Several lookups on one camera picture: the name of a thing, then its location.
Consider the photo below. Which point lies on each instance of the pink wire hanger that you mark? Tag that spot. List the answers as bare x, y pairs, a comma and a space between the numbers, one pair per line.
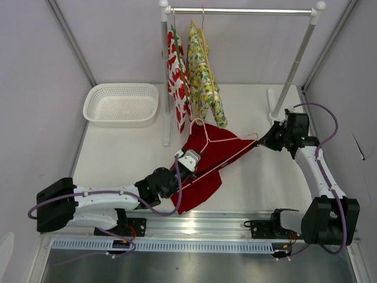
217, 147

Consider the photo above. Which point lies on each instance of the red flower print garment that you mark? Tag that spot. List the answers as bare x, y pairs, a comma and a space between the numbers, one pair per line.
183, 111

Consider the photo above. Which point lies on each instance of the red skirt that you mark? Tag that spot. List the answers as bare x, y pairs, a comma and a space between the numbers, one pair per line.
200, 193

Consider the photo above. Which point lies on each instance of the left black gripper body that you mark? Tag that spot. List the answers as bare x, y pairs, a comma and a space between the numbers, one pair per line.
184, 175

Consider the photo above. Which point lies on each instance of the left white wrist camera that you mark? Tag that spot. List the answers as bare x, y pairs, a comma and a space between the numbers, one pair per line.
189, 159

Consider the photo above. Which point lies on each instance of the white slotted cable duct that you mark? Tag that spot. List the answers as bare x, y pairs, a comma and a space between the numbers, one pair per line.
143, 245

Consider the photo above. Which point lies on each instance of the white plastic basket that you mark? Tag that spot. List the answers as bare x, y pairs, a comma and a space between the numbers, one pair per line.
124, 105

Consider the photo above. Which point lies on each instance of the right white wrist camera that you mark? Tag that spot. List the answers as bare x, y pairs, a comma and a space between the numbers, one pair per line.
288, 113

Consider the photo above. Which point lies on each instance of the aluminium rail base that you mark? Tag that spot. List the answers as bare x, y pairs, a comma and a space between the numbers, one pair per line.
190, 226

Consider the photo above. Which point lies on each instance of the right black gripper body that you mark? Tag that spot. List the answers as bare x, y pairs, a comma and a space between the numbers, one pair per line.
288, 134

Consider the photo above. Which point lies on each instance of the lemon print garment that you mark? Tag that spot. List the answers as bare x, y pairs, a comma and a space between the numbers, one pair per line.
200, 111

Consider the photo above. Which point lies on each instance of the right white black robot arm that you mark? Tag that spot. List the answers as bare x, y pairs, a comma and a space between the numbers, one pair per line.
331, 217

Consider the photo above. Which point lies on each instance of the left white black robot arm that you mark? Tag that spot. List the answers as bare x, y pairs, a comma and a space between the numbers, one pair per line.
64, 204

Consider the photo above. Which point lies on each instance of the green hanger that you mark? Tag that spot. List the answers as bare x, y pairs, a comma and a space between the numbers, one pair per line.
177, 72

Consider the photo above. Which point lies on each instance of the yellow wooden hanger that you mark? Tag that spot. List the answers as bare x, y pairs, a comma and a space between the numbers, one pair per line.
204, 87

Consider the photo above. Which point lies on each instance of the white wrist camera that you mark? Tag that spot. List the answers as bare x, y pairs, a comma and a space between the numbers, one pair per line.
288, 113
189, 159

